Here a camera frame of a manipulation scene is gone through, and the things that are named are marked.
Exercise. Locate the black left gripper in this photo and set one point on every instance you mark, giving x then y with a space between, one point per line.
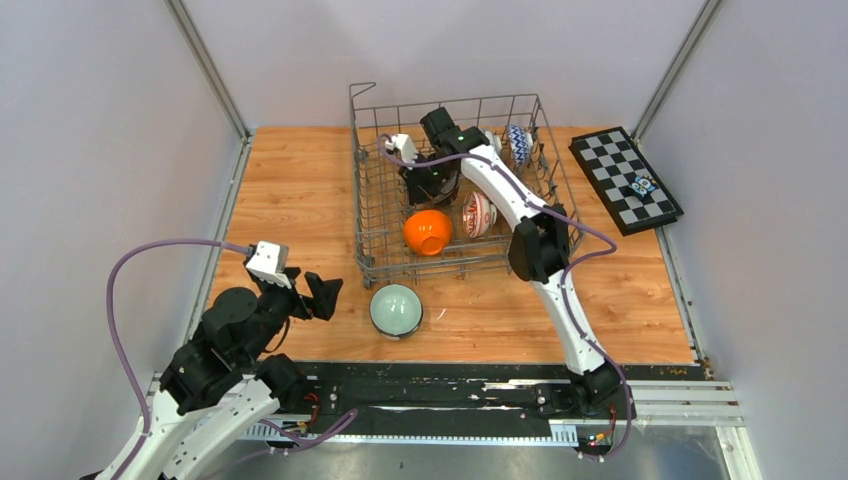
324 292

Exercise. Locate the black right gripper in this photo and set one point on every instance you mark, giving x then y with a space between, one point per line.
405 168

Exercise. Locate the orange bowl white inside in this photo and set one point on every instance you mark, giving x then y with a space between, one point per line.
428 232

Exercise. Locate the orange floral pattern bowl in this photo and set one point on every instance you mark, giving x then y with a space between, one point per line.
479 214

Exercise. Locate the blue floral pattern bowl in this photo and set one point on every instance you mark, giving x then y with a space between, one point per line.
494 140

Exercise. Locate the blue zigzag pattern bowl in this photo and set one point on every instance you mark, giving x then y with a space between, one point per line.
521 145

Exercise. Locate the black bowl beige inside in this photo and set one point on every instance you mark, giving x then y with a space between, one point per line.
437 188

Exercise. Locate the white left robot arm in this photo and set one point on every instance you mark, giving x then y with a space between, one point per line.
223 380

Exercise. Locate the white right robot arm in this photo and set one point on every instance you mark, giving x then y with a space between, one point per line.
539 251

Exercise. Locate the black bowl pale green inside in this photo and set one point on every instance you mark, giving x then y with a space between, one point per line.
396 311

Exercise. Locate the black white checkerboard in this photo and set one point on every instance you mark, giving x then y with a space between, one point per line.
610 159

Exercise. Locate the small blue owl figure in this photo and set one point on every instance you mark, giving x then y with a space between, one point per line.
643 186

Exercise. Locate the grey wire dish rack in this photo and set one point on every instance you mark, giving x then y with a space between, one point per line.
380 197

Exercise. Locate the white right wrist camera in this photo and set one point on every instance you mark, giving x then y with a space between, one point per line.
402 147

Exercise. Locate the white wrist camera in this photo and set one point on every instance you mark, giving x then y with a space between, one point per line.
267 263
402 147

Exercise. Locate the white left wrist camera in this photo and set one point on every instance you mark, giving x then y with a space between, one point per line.
267 263

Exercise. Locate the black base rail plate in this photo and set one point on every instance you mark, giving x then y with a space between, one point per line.
478 404

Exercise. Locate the right aluminium frame post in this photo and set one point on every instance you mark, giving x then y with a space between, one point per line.
691 40

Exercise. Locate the aluminium frame post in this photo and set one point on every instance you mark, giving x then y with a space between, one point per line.
691 40
195 43

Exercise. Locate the left aluminium frame post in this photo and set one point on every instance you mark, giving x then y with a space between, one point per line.
195 43

